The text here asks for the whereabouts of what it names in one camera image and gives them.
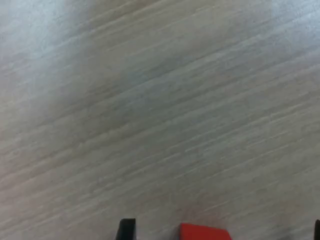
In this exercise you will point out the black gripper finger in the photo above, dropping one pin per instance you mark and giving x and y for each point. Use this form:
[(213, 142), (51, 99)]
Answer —
[(318, 232), (127, 231)]

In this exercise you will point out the red cube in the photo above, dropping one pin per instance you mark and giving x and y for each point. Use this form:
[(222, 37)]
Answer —
[(202, 232)]

